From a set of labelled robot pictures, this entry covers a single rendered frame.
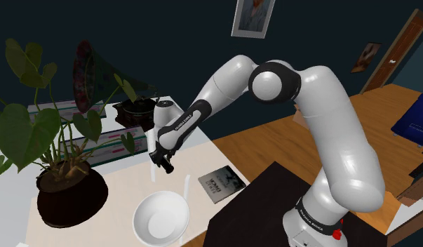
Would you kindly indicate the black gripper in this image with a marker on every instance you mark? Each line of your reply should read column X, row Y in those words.
column 161, row 159

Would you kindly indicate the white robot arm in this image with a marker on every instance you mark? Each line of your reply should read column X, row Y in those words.
column 334, row 136

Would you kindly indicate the flat box with pink stripes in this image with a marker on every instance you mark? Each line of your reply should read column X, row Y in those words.
column 112, row 150
column 66, row 106

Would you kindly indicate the white bowl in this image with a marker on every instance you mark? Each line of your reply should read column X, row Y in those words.
column 161, row 219

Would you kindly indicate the dark grey book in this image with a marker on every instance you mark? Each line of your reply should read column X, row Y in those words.
column 222, row 184

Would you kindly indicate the green plant in dark pot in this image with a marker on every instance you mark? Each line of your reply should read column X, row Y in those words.
column 71, row 198

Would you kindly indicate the dark robot stand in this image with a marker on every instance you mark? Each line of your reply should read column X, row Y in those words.
column 252, row 212

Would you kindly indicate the dark gramophone with horn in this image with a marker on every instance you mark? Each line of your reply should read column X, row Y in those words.
column 95, row 75

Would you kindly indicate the wooden furniture with white top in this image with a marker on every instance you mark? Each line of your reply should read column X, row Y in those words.
column 411, row 212

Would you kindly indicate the brown wooden door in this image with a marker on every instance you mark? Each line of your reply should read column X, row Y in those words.
column 395, row 54

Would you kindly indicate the portrait picture in white frame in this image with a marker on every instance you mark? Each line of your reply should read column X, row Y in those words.
column 254, row 17

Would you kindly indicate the small brown wall picture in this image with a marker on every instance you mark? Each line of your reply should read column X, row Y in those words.
column 365, row 57

